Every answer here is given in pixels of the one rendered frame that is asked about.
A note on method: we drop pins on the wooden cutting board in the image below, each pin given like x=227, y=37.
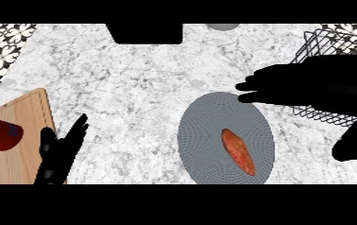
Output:
x=28, y=134

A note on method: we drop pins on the dark red can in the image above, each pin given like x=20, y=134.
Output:
x=7, y=135

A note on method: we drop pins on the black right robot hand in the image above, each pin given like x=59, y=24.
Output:
x=306, y=83

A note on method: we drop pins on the grey round object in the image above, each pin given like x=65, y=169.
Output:
x=222, y=26

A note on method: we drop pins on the black appliance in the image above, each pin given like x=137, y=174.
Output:
x=144, y=33

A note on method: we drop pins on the grey oval placemat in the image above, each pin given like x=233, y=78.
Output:
x=203, y=140

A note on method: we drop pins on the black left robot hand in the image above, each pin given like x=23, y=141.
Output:
x=57, y=154

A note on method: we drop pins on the orange sweet potato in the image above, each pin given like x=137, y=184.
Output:
x=237, y=152

